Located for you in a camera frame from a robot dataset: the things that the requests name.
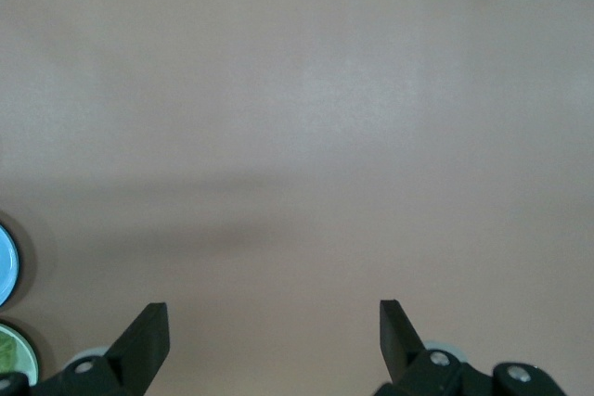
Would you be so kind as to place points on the green lettuce leaf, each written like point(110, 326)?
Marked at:
point(5, 353)

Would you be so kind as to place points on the blue plate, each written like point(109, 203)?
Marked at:
point(7, 266)

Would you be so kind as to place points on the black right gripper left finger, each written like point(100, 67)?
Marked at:
point(139, 349)

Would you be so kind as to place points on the pale green plate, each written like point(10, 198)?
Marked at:
point(25, 359)

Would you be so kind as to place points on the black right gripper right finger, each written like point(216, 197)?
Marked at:
point(399, 349)

